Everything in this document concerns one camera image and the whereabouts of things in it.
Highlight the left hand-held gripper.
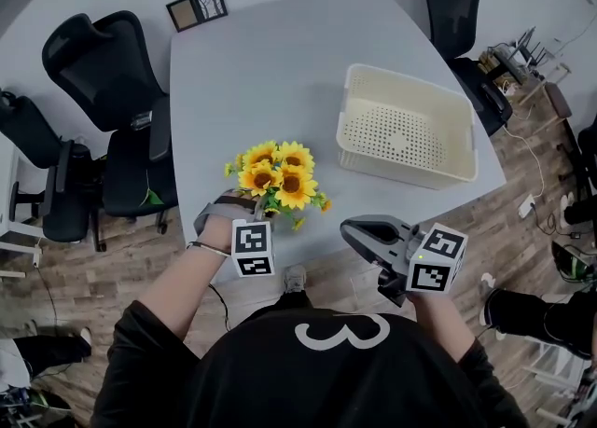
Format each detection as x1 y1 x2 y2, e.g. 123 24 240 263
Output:
194 193 276 278

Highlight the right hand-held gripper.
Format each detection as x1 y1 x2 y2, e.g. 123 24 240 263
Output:
339 214 469 309

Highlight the yellow sunflower bouquet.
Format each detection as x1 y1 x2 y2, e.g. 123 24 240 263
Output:
223 140 333 232

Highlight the cream perforated plastic basket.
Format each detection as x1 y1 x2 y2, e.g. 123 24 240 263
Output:
335 62 480 191

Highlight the person's right forearm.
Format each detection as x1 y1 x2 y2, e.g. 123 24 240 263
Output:
410 293 470 365

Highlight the person's left forearm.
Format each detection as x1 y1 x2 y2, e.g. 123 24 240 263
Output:
137 243 232 341

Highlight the white round table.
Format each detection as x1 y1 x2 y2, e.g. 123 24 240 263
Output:
168 0 508 285

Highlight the person's left hand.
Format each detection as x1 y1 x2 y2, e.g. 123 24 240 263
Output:
193 216 237 255

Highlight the person's grey shoe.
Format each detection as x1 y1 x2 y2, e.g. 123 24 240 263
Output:
284 264 308 295

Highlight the person's black trouser leg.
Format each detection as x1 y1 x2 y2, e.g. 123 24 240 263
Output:
272 289 314 311

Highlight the green artificial leaf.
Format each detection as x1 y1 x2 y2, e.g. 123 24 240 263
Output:
138 169 165 207

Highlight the clear plastic bottle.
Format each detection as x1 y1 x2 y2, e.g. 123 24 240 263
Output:
130 110 154 132

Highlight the person's black printed shirt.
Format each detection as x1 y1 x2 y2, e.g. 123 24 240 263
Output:
90 299 531 428

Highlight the wooden stool dark seat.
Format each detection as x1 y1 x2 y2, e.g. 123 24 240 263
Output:
543 80 574 120

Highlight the black router with antennas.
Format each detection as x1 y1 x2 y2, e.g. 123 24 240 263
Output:
512 27 550 74

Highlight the thin dark bracelet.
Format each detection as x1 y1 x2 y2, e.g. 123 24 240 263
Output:
186 240 233 259

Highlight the thin black hanging cable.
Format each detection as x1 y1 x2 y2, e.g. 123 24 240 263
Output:
207 282 232 333

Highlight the black plugged floor cable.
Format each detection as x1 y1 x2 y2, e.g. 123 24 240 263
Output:
531 204 584 240

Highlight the white power strip cable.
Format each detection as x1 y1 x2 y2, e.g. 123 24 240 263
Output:
501 125 547 199

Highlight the brown filled picture frame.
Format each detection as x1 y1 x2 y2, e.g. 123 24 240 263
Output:
166 0 200 34

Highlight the tree print picture frame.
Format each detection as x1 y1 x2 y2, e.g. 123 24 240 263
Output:
192 0 229 21

